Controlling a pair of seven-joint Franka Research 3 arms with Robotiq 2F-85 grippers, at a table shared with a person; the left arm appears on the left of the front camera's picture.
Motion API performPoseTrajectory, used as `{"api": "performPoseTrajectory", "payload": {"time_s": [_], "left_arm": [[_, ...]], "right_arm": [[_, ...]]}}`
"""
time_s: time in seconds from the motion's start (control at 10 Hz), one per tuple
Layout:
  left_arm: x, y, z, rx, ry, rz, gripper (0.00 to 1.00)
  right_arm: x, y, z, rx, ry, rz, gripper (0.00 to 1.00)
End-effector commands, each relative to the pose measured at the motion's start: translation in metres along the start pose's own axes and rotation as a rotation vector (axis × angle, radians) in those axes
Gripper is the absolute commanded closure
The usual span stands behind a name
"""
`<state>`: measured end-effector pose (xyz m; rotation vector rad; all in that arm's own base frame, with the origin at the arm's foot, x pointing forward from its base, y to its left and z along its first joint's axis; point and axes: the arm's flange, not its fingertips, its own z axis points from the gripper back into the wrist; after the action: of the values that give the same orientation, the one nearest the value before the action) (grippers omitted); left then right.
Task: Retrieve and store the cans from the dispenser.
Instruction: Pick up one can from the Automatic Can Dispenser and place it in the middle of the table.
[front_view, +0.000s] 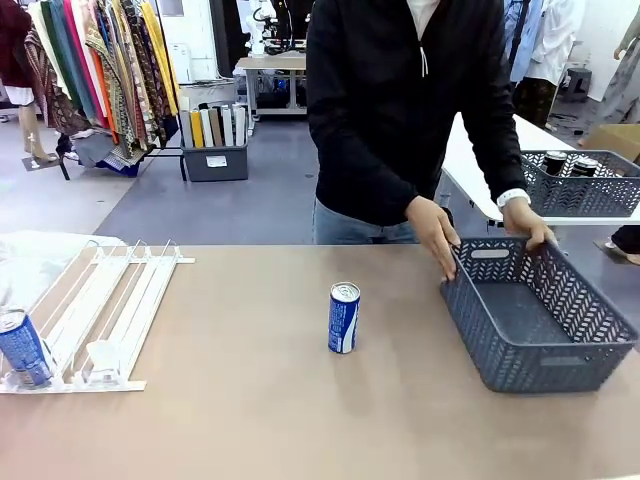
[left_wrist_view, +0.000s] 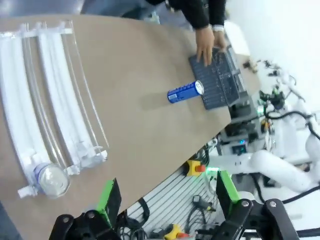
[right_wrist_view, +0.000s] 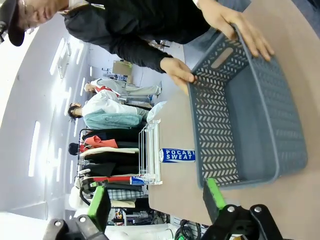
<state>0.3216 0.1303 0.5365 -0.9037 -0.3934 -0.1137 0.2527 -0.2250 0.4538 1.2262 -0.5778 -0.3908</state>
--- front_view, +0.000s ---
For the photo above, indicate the person's left hand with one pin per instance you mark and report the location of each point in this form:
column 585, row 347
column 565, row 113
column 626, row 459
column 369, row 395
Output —
column 525, row 220

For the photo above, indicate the person's right hand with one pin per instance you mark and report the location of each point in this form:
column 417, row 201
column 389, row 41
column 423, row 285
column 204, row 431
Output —
column 435, row 235

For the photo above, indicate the black zero sugar soda can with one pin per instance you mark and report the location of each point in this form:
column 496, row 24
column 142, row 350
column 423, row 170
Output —
column 584, row 167
column 555, row 162

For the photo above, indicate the blue-grey plastic basket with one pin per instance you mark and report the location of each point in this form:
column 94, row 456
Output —
column 525, row 360

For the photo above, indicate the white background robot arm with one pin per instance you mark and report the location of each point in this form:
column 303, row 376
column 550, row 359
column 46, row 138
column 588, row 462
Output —
column 257, row 30

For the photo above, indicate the person's right forearm black sleeve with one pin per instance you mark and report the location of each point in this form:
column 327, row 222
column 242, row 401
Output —
column 385, row 195

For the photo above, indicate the person's left forearm black sleeve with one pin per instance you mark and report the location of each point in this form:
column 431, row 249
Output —
column 500, row 160

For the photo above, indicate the blue-grey basket holding cans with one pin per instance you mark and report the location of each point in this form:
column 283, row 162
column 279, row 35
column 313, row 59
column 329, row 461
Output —
column 585, row 192

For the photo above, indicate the white can dispenser rack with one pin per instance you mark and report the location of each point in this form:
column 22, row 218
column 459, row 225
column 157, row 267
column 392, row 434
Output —
column 145, row 300

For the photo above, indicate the white folding table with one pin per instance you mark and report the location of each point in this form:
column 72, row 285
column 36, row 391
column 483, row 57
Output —
column 480, row 165

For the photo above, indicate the bystander's leg and shoe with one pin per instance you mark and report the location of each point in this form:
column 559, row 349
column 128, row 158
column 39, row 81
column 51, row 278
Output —
column 627, row 240

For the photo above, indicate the dark patterned skirt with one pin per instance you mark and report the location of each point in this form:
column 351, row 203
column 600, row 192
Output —
column 535, row 100

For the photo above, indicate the brown cardboard box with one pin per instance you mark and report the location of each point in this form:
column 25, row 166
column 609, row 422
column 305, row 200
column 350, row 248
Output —
column 615, row 137

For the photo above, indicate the blue soda can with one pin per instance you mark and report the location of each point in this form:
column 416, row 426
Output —
column 344, row 325
column 25, row 355

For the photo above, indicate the black stool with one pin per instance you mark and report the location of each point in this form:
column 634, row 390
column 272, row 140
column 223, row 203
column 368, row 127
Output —
column 579, row 82

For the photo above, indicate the person in black jacket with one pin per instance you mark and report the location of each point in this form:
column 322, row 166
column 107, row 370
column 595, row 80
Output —
column 370, row 100

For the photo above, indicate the mannequin in grey dress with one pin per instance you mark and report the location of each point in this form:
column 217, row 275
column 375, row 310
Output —
column 622, row 75

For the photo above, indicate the light blue hanging shirt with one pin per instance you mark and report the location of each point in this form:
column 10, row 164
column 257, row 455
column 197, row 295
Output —
column 522, row 40

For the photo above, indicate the white hanging coat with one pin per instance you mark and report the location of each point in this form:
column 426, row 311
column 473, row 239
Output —
column 557, row 40

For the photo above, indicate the white fabric roll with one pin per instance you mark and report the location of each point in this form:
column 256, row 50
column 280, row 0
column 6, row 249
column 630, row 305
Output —
column 227, row 125
column 206, row 127
column 240, row 125

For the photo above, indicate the grey plastic storage bin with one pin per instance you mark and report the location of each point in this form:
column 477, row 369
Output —
column 215, row 162

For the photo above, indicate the grey workbench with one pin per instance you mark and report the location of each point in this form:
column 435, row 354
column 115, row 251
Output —
column 270, row 65

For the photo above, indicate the brown fabric roll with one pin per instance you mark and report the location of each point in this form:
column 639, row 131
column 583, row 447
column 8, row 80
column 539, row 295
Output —
column 216, row 127

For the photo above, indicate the yellow fabric roll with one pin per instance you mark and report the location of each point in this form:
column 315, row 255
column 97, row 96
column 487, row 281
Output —
column 197, row 130

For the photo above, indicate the grey fabric roll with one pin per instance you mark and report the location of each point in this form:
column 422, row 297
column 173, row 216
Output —
column 186, row 130

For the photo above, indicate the black clothes rack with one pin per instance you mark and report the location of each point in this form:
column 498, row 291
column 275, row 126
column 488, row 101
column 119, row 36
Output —
column 170, row 155

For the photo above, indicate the white box appliance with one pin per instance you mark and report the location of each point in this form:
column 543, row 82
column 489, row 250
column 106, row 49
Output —
column 179, row 62

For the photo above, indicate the blue fabric pile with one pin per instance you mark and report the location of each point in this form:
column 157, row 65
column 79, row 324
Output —
column 117, row 162

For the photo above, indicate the yellow hanging garment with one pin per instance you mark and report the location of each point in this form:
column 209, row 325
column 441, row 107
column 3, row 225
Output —
column 160, row 55

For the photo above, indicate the dark patterned hanging garment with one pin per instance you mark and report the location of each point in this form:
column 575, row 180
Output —
column 137, row 65

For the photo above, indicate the orange hanging garment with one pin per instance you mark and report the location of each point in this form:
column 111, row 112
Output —
column 102, row 85

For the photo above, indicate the brown patterned hanging cloth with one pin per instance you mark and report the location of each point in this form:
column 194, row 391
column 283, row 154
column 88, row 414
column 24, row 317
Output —
column 55, row 100

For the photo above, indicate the white cloth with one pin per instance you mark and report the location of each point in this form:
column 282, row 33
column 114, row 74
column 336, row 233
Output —
column 30, row 260

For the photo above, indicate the green hanging garment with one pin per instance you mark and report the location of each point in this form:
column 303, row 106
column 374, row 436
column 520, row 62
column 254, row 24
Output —
column 60, row 50

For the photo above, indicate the mannequin in maroon top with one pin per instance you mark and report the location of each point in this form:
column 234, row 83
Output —
column 15, row 45

